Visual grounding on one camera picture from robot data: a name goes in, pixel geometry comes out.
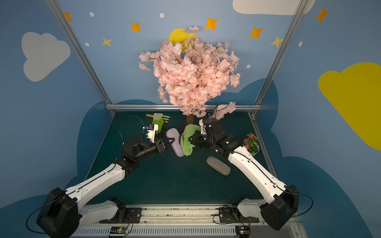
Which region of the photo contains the aluminium frame post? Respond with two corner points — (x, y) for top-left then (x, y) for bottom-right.
(250, 0), (310, 118)
(45, 0), (113, 105)

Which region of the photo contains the left controller board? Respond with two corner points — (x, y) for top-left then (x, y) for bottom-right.
(109, 226), (128, 236)

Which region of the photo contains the green grey microfiber cloth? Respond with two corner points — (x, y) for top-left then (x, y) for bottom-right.
(180, 124), (202, 157)

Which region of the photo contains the left aluminium frame post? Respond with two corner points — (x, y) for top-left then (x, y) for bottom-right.
(45, 0), (113, 105)

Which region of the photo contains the purple eyeglass case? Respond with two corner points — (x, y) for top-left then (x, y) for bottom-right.
(166, 128), (184, 157)

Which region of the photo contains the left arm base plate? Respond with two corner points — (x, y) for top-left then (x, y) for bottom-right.
(99, 207), (142, 224)

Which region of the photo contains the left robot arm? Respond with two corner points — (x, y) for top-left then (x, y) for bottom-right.
(36, 136), (175, 238)

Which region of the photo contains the right controller board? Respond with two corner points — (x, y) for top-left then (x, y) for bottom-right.
(235, 226), (251, 238)

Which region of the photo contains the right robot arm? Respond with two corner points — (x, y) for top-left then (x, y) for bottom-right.
(189, 118), (300, 231)

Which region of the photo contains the small pink flower pot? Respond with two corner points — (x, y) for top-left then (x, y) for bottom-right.
(243, 133), (260, 157)

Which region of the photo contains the pink cherry blossom tree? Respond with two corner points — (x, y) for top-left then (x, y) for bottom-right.
(139, 26), (241, 124)

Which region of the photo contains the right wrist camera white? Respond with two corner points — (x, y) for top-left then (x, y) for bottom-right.
(199, 119), (207, 135)

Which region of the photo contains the green black work glove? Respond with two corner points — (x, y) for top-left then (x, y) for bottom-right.
(152, 113), (168, 134)

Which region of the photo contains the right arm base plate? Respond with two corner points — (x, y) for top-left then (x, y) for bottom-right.
(218, 205), (251, 224)

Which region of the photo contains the controller board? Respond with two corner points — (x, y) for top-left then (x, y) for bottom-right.
(235, 226), (251, 238)
(109, 226), (128, 236)

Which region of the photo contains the right aluminium frame post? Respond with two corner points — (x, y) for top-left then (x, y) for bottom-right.
(250, 0), (310, 118)

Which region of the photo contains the grey eyeglass case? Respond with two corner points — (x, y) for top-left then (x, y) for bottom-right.
(206, 156), (231, 176)

